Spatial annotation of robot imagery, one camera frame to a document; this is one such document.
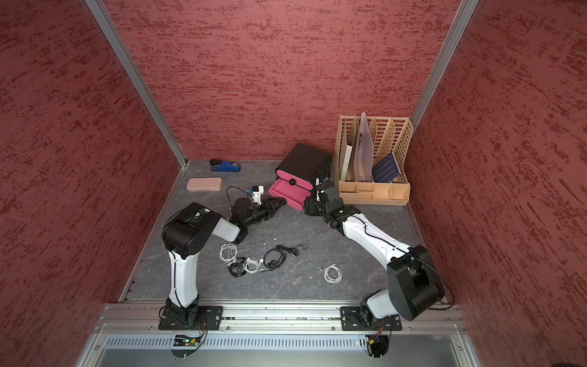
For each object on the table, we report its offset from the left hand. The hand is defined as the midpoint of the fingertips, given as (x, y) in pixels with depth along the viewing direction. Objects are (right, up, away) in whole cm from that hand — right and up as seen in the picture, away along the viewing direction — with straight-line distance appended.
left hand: (285, 203), depth 94 cm
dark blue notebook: (+46, +14, +9) cm, 49 cm away
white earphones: (-22, -19, -6) cm, 30 cm away
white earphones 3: (+16, -26, -11) cm, 32 cm away
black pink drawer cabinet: (+5, +13, -1) cm, 14 cm away
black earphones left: (-18, -24, -9) cm, 31 cm away
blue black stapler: (-35, +18, +21) cm, 44 cm away
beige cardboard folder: (+25, +26, -6) cm, 36 cm away
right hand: (+11, 0, -6) cm, 12 cm away
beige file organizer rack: (+49, +31, +11) cm, 59 cm away
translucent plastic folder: (+37, +24, +12) cm, 45 cm away
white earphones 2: (-12, -23, -8) cm, 27 cm away
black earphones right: (-4, -21, -6) cm, 22 cm away
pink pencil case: (-41, +8, +16) cm, 45 cm away
